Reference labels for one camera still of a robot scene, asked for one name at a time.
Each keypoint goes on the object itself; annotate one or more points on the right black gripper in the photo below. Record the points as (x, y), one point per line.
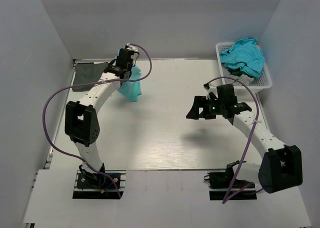
(199, 101)

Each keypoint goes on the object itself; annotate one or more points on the teal t shirt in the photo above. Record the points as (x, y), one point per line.
(131, 90)

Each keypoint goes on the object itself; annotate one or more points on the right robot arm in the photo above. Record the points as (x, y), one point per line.
(281, 165)

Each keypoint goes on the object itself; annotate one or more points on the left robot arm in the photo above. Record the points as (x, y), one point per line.
(82, 125)

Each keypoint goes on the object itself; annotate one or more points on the folded dark green t shirt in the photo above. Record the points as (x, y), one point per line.
(88, 72)

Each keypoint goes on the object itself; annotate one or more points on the green cloth in basket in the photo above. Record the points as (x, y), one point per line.
(237, 73)

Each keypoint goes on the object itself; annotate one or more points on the grey cloth in basket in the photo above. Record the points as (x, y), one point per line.
(246, 79)

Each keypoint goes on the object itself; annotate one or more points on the white plastic basket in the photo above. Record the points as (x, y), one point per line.
(258, 84)

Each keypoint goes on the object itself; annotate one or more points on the light blue t shirt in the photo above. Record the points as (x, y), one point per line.
(244, 55)

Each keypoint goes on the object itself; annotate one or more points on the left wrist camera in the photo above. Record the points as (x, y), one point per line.
(127, 57)

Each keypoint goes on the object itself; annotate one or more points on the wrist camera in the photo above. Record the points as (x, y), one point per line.
(127, 57)
(224, 94)

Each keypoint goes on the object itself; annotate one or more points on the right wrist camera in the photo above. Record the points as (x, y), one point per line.
(224, 94)

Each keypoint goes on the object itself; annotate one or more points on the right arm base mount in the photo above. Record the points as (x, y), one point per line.
(218, 186)

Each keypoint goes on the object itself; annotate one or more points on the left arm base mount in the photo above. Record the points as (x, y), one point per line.
(86, 189)

